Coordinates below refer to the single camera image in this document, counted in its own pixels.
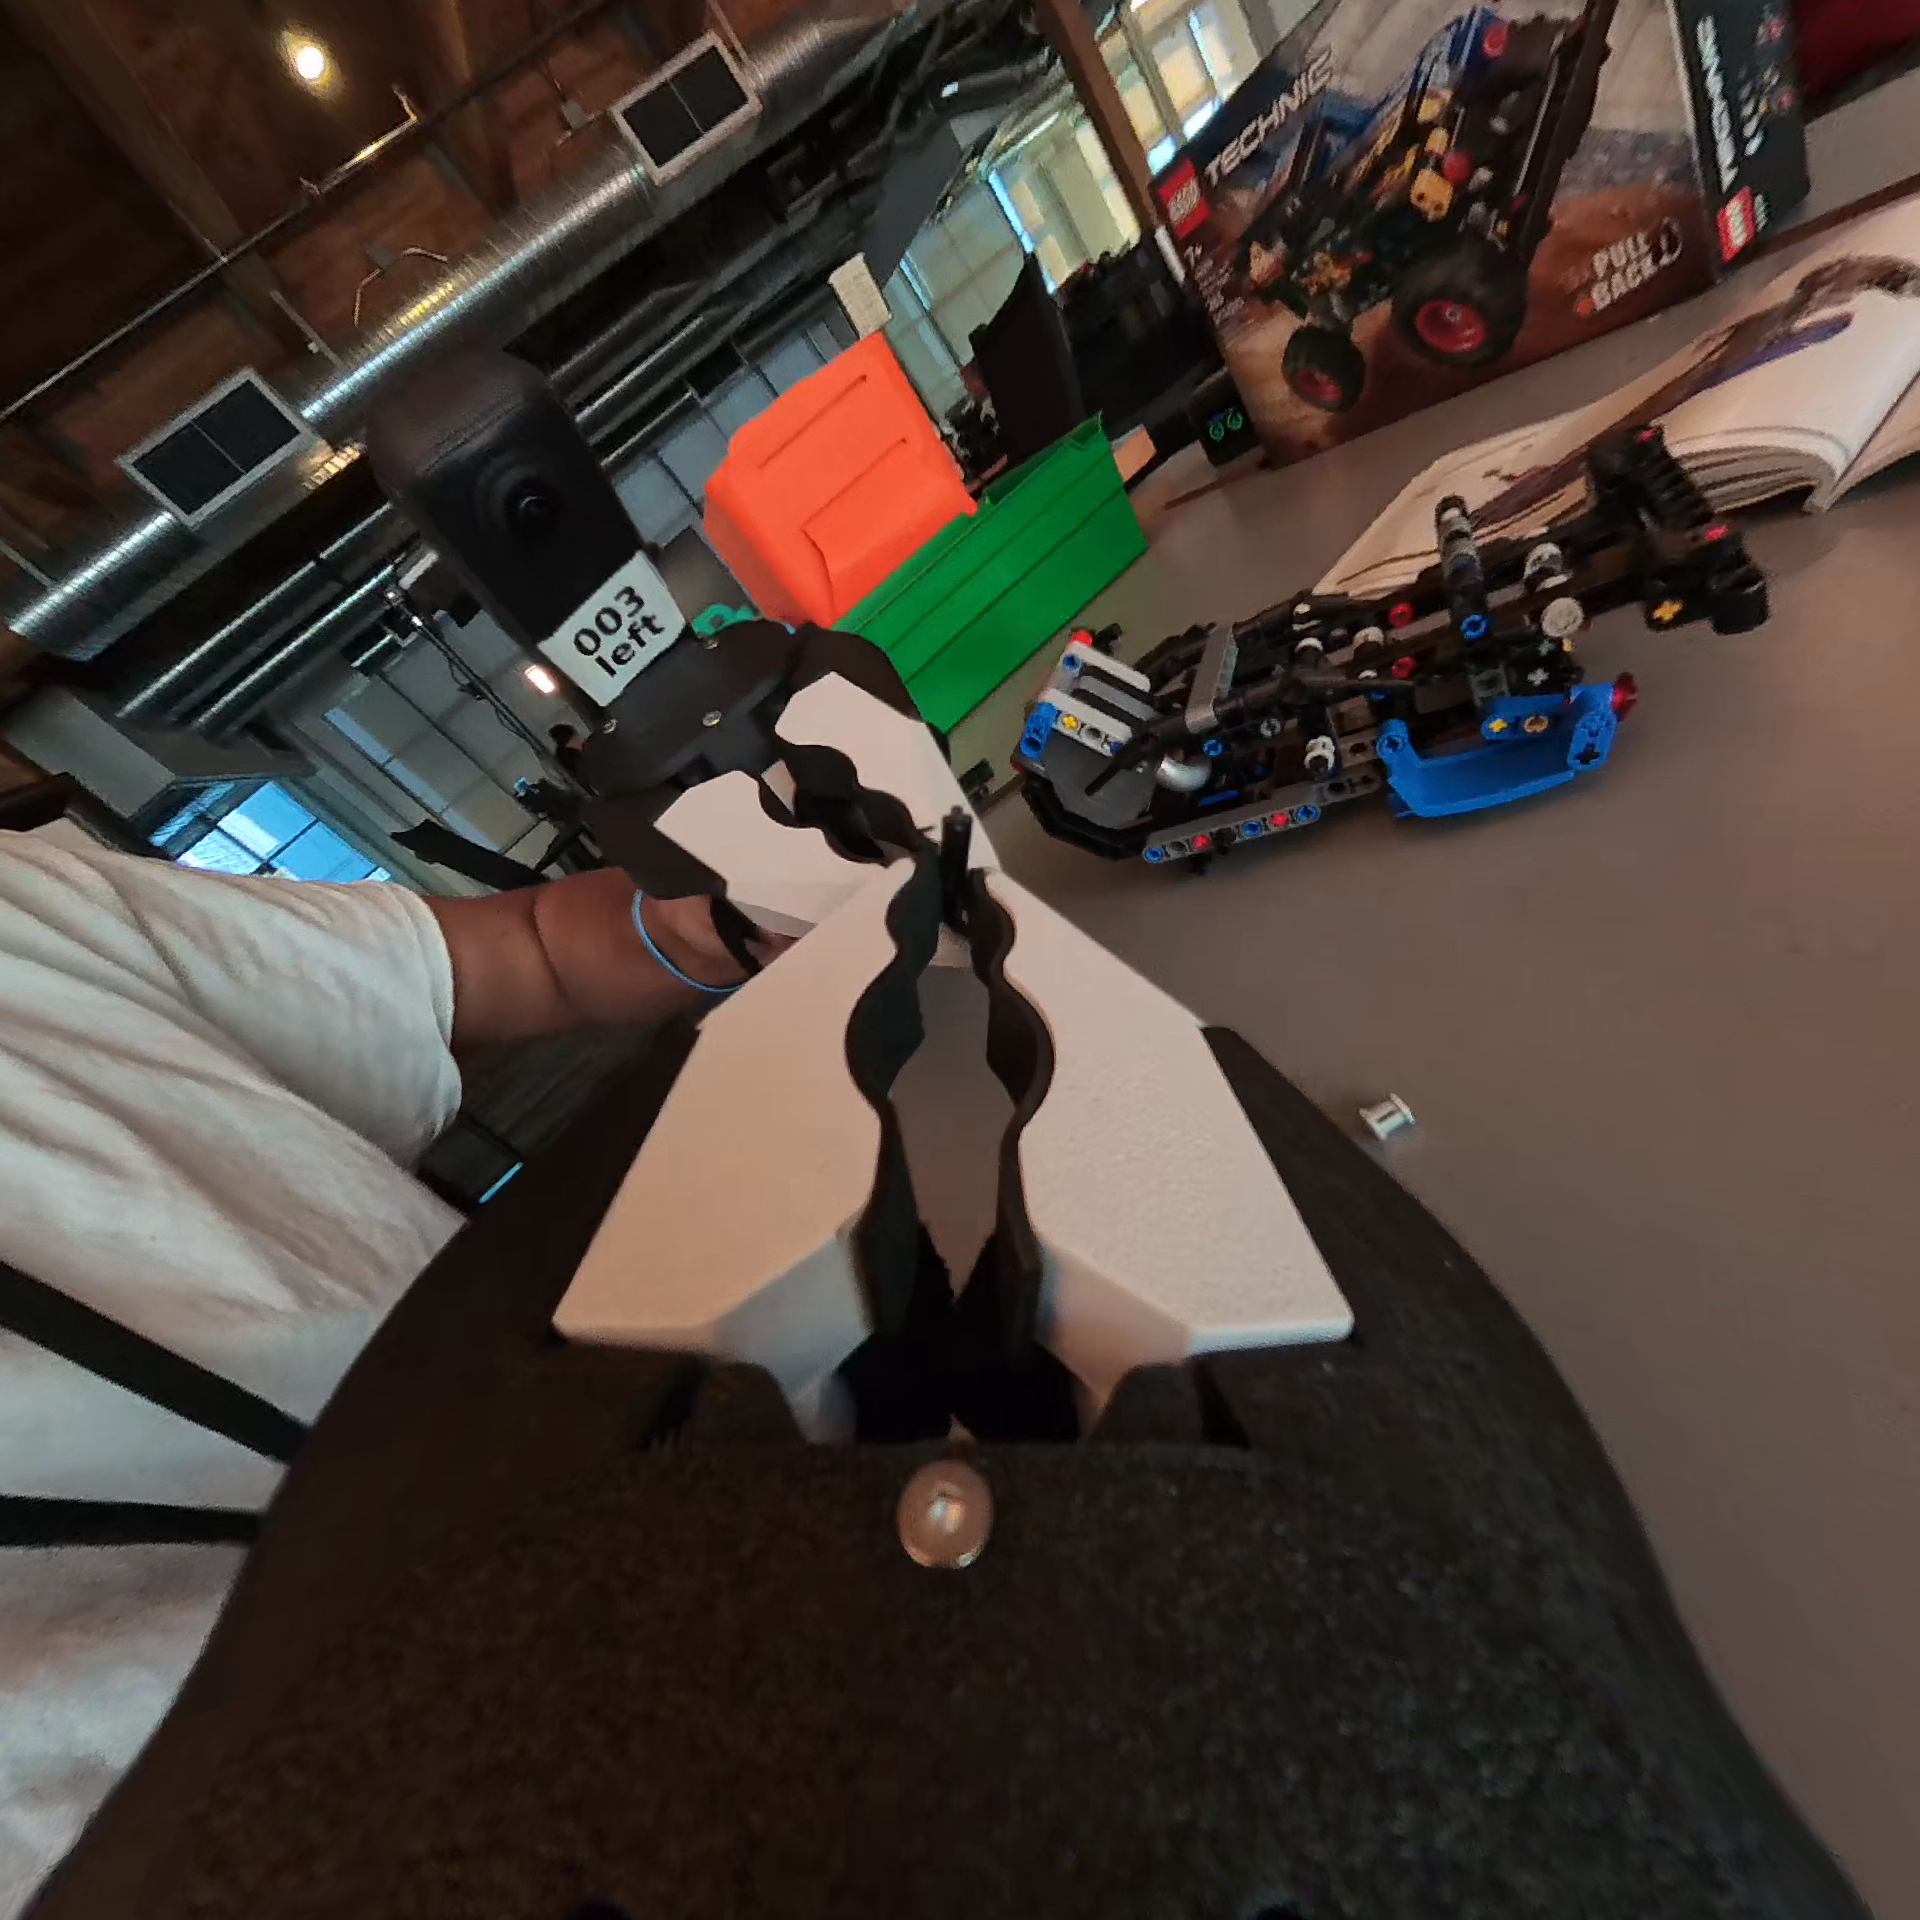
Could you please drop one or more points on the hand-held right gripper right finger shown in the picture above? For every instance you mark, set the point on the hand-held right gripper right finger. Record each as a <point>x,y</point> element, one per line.
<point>1186,1185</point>

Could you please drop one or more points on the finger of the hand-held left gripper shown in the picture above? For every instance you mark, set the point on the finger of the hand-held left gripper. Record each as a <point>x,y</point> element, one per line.
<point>750,870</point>
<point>869,734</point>

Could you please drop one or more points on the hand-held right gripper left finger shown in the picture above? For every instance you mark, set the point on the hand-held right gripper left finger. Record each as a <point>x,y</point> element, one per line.
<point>750,1185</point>

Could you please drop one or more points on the long black lego axle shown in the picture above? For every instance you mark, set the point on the long black lego axle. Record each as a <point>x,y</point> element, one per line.
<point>955,862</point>

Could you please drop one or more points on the black and blue lego chassis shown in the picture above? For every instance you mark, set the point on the black and blue lego chassis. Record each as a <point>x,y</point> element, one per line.
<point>1349,675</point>

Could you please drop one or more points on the person's left forearm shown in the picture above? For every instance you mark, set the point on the person's left forearm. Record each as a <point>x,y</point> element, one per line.
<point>556,955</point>

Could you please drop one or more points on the small white lego piece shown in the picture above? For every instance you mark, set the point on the small white lego piece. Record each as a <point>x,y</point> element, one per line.
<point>1388,1118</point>

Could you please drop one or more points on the large lego truck box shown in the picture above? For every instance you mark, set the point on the large lego truck box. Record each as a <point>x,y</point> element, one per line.
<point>1424,182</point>

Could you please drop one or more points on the open lego instruction booklet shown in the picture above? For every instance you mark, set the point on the open lego instruction booklet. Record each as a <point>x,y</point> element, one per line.
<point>1770,405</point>

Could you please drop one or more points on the narrow black lego box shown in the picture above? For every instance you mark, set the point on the narrow black lego box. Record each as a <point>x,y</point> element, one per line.
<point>1740,137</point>

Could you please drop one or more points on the person's left hand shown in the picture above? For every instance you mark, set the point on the person's left hand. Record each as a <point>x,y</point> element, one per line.
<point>704,950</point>

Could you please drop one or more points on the blue wristband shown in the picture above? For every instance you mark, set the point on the blue wristband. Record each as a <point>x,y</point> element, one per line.
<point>643,938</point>

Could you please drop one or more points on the green plastic bin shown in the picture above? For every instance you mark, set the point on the green plastic bin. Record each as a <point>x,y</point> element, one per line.
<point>1021,587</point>

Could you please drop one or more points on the orange plastic bin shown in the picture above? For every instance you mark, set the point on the orange plastic bin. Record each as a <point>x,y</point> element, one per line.
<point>834,481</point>

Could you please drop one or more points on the small black device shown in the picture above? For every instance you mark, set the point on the small black device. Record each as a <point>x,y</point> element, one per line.
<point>474,1162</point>

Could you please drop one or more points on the black device with green lights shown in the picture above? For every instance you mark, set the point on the black device with green lights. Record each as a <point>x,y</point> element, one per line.
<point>1223,433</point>

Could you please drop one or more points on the white air vent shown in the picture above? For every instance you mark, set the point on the white air vent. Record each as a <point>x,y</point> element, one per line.
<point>683,101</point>
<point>222,446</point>

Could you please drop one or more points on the person's white shirt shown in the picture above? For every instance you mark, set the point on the person's white shirt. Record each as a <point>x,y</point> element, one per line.
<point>182,1081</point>

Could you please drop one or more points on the round ceiling light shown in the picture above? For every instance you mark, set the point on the round ceiling light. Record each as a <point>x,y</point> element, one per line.
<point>307,60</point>

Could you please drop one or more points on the red box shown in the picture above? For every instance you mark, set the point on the red box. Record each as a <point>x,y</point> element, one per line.
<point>1868,44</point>

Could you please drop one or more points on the silver ventilation duct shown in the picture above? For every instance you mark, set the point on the silver ventilation duct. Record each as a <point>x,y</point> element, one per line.
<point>495,254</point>

